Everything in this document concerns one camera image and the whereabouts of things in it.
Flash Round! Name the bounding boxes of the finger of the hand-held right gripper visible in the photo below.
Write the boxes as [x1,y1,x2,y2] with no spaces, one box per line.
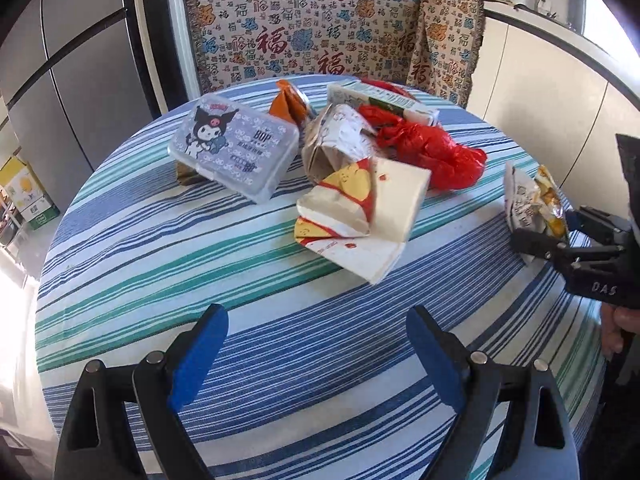
[566,205,632,243]
[510,230,576,261]

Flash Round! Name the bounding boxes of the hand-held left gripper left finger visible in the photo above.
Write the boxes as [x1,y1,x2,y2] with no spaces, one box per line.
[54,304,230,480]

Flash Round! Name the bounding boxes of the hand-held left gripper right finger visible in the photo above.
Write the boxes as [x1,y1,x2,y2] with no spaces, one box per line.
[406,305,581,480]

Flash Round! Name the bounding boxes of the yellow white snack packet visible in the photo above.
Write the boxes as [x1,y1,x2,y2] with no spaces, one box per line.
[502,161,576,263]

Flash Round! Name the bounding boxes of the gold black foil bag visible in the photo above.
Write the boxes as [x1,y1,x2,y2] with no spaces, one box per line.
[172,160,202,187]

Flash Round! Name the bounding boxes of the person's right hand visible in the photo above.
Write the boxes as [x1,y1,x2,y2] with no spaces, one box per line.
[601,304,640,359]

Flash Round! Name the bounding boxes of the blue green striped tablecloth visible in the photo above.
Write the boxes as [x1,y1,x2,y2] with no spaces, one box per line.
[35,75,608,480]

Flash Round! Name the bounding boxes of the white kitchen counter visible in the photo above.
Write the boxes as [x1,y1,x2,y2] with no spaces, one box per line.
[467,0,640,196]

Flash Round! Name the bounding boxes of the red plastic bag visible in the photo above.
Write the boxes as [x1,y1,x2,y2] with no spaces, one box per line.
[357,105,488,191]

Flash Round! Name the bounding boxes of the yellow red paper wrapper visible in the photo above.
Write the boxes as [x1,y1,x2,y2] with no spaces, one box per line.
[294,156,432,285]

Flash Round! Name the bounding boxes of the green white milk carton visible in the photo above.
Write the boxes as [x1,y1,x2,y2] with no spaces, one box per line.
[327,81,441,127]

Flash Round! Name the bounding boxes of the Kuromi wet wipes pack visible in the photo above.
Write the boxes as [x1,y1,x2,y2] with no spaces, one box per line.
[168,94,301,205]

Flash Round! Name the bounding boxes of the white patterned paper bag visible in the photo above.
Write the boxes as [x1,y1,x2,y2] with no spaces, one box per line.
[300,104,381,186]

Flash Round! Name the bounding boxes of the yellow green cardboard box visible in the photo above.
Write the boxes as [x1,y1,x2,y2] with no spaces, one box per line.
[0,156,61,231]

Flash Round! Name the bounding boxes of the orange foil wrapper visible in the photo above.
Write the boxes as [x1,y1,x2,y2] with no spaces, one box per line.
[269,79,317,123]

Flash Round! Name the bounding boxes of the grey refrigerator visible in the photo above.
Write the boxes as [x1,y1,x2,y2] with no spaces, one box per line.
[0,0,151,176]

